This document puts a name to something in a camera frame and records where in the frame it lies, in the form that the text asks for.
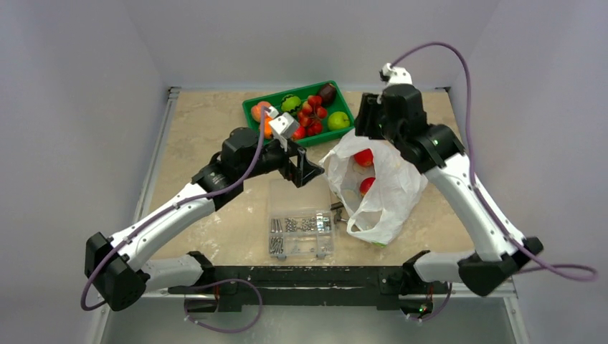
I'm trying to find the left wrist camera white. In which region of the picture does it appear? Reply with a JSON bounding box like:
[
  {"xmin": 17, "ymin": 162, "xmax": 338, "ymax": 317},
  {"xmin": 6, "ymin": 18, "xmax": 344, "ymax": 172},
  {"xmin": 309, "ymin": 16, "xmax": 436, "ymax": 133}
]
[{"xmin": 265, "ymin": 106, "xmax": 300, "ymax": 152}]

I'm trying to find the fake red apple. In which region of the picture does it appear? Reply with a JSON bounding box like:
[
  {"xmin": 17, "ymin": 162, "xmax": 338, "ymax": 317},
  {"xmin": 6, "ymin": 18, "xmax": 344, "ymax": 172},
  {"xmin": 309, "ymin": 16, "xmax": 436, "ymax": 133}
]
[
  {"xmin": 291, "ymin": 126, "xmax": 307, "ymax": 141},
  {"xmin": 359, "ymin": 177, "xmax": 376, "ymax": 197},
  {"xmin": 353, "ymin": 148, "xmax": 374, "ymax": 168}
]

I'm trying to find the fake orange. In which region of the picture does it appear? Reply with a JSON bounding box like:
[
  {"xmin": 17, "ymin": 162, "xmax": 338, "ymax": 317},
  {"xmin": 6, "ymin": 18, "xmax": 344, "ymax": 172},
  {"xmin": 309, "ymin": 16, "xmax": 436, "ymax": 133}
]
[{"xmin": 264, "ymin": 117, "xmax": 273, "ymax": 140}]

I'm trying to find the clear plastic screw box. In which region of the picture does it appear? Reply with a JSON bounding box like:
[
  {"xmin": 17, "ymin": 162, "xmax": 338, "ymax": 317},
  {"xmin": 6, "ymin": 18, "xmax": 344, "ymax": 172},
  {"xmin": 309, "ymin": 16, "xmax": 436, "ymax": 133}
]
[{"xmin": 267, "ymin": 177, "xmax": 336, "ymax": 261}]

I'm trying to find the fake green cracked fruit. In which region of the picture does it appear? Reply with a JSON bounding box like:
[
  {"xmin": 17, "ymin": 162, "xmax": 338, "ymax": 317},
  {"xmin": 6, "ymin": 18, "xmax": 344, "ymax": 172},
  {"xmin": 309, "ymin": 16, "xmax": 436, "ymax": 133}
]
[{"xmin": 280, "ymin": 94, "xmax": 303, "ymax": 115}]

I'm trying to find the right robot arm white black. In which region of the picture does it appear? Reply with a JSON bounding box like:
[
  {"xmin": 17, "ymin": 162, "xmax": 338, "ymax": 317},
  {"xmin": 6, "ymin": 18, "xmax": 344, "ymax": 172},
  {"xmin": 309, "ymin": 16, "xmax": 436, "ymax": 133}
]
[{"xmin": 355, "ymin": 84, "xmax": 543, "ymax": 297}]

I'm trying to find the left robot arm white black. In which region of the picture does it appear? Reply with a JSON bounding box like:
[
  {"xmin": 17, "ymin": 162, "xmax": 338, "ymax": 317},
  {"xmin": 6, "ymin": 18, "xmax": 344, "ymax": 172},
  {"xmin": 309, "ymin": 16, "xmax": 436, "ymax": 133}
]
[{"xmin": 80, "ymin": 127, "xmax": 324, "ymax": 311}]

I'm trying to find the fake peach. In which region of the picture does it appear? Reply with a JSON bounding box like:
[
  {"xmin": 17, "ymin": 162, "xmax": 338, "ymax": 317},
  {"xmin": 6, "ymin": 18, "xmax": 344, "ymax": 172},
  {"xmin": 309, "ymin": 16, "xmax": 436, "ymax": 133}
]
[{"xmin": 250, "ymin": 101, "xmax": 272, "ymax": 123}]

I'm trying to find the fake dark red fruit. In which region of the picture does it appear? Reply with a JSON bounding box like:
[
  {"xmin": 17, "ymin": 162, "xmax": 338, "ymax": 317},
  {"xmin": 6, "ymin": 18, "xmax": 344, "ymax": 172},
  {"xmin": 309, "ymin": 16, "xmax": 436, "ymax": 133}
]
[{"xmin": 316, "ymin": 82, "xmax": 338, "ymax": 107}]

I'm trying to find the black base bar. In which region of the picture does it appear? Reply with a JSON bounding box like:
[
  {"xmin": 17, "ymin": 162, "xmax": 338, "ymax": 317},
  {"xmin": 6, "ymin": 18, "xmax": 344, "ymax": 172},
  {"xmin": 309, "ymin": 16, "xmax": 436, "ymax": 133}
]
[{"xmin": 168, "ymin": 266, "xmax": 433, "ymax": 315}]

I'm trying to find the fake green apple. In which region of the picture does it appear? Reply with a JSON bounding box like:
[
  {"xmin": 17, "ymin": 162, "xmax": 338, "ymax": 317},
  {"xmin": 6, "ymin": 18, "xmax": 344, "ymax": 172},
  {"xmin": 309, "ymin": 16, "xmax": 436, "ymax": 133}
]
[{"xmin": 326, "ymin": 111, "xmax": 351, "ymax": 131}]

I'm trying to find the white plastic bag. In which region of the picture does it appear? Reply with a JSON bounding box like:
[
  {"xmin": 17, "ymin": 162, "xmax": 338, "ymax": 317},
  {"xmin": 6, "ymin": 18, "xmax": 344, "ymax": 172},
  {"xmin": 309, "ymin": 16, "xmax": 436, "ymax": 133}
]
[{"xmin": 320, "ymin": 130, "xmax": 428, "ymax": 247}]

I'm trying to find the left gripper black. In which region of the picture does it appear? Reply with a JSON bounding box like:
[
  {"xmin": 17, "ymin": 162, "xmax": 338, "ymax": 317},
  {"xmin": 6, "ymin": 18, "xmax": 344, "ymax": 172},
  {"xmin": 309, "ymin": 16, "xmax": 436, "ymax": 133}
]
[{"xmin": 239, "ymin": 134, "xmax": 323, "ymax": 186}]

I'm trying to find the green plastic tray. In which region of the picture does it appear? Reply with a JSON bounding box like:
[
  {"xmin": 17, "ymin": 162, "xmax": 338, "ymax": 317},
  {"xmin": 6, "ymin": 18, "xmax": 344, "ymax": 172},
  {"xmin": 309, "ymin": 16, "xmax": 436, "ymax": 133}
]
[{"xmin": 242, "ymin": 80, "xmax": 354, "ymax": 147}]

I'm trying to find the fake red cherry bunch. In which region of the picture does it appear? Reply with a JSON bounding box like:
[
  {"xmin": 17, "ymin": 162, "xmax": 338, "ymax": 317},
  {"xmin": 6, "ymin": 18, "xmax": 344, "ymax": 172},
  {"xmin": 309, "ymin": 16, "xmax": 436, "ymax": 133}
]
[{"xmin": 297, "ymin": 95, "xmax": 328, "ymax": 137}]

